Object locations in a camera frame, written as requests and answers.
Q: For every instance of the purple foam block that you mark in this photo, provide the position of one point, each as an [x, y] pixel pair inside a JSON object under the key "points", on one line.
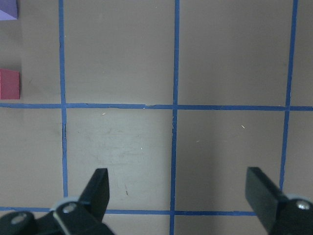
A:
{"points": [[8, 10]]}

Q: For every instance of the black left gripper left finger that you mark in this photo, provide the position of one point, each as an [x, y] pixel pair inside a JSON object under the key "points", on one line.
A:
{"points": [[83, 216]]}

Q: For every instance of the pink foam block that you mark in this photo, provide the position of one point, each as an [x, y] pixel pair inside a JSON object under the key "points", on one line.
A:
{"points": [[9, 84]]}

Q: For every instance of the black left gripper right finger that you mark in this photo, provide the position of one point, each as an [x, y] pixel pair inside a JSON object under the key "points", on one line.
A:
{"points": [[279, 213]]}

